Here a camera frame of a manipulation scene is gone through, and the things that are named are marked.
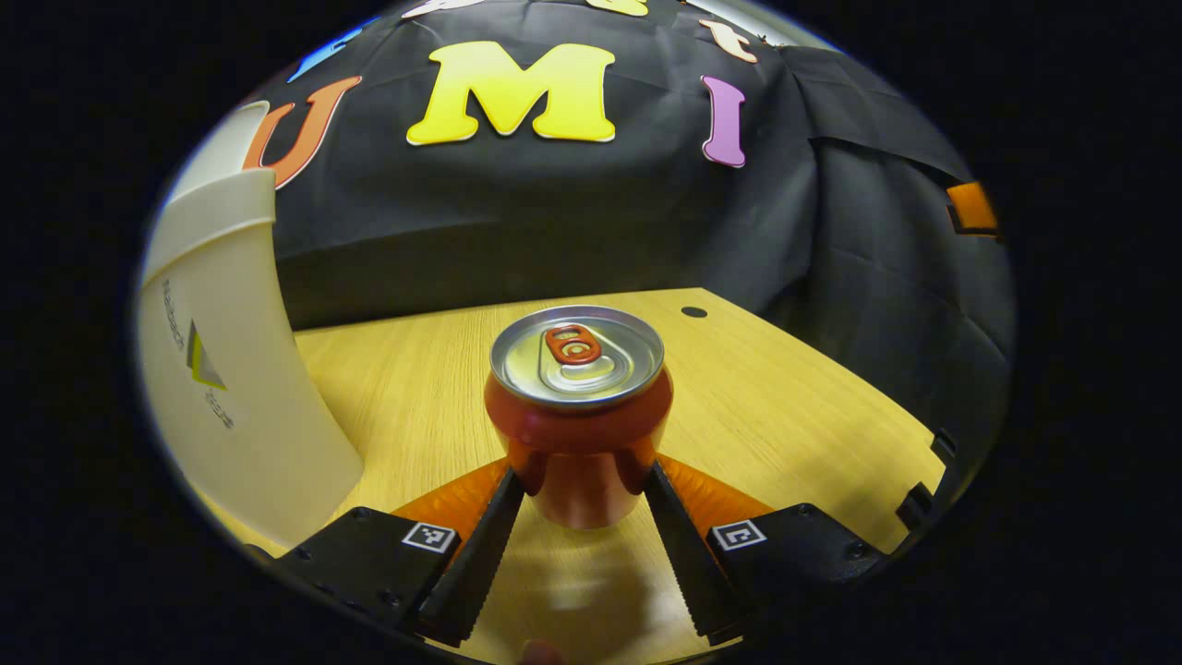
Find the red pop can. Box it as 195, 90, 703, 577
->
484, 305, 674, 530

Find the black backdrop cloth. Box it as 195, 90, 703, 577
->
245, 0, 1017, 444

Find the white desktop garbage bin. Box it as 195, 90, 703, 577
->
137, 100, 366, 548

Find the wooden desktop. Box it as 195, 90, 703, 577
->
199, 288, 947, 665

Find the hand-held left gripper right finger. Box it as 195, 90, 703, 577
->
643, 456, 889, 647

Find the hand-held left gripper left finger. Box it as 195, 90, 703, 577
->
243, 458, 527, 647

